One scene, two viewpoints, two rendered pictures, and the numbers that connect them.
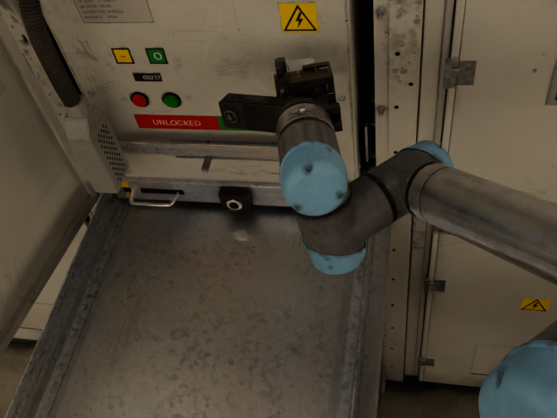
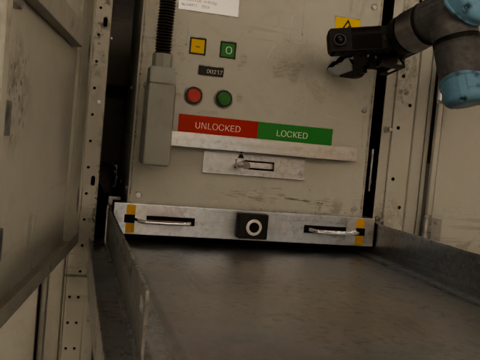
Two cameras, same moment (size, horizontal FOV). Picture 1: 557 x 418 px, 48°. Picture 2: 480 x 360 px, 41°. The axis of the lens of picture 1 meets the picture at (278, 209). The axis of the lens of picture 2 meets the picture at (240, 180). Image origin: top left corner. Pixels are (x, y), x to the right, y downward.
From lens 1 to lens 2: 1.16 m
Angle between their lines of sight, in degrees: 56
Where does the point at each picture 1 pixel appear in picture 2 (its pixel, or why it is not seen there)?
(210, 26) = (281, 28)
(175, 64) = (241, 60)
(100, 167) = (168, 124)
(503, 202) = not seen: outside the picture
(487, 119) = (463, 136)
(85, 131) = (172, 77)
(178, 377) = (293, 296)
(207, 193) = (220, 223)
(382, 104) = (387, 125)
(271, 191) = (286, 220)
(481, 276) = not seen: hidden behind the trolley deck
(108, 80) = not seen: hidden behind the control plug
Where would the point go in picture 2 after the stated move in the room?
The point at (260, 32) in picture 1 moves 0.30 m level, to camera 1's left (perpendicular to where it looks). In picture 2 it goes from (317, 39) to (187, 11)
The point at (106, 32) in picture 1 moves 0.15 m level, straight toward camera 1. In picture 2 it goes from (193, 21) to (251, 15)
